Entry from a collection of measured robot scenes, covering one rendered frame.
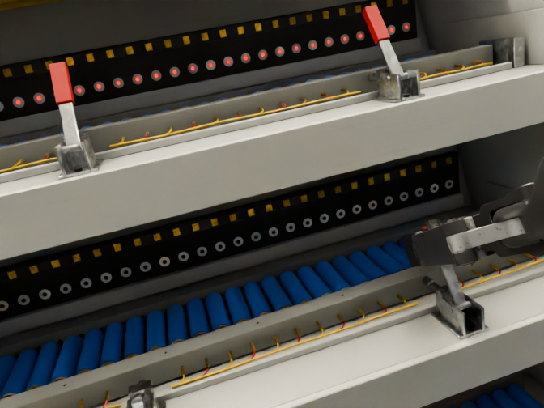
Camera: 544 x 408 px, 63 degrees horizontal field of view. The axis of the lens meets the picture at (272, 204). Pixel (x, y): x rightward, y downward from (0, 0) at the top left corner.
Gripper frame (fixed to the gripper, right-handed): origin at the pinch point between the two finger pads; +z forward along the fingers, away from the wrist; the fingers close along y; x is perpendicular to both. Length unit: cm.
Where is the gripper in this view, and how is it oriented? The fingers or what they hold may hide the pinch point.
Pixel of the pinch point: (436, 243)
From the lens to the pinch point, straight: 41.0
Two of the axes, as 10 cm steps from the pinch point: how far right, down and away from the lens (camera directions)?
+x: -2.8, -9.4, 1.7
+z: -1.3, 2.1, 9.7
